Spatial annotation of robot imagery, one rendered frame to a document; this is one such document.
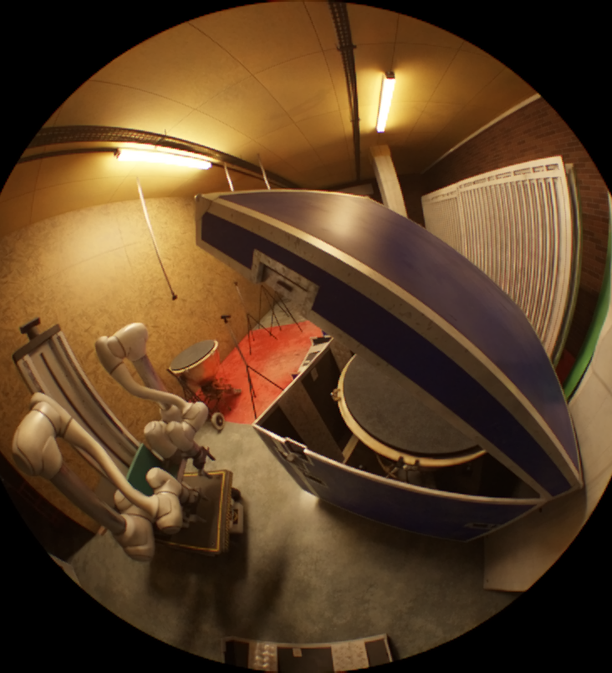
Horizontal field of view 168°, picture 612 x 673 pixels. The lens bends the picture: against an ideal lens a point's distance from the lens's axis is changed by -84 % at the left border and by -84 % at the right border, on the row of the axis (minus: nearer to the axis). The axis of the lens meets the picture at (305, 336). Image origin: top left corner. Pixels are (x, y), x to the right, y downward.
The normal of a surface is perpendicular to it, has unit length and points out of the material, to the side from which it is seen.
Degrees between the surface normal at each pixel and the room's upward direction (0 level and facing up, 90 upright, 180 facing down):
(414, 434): 0
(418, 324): 90
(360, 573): 0
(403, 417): 0
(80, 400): 90
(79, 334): 90
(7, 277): 90
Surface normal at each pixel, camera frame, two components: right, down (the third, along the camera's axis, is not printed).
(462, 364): -0.55, 0.51
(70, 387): 0.95, -0.31
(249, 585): -0.28, -0.86
